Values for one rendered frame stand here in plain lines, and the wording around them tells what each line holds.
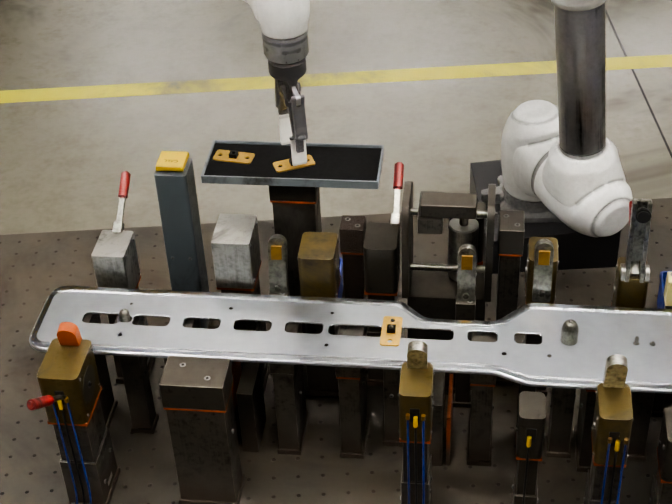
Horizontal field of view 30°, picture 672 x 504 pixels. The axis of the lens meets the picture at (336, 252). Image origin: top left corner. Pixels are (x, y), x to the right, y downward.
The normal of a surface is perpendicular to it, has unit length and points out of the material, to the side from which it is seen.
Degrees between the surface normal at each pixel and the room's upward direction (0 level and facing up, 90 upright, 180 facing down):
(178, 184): 90
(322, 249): 0
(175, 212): 90
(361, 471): 0
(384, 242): 0
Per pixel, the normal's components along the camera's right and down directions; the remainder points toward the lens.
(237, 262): -0.11, 0.62
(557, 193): -0.84, 0.40
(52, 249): -0.04, -0.79
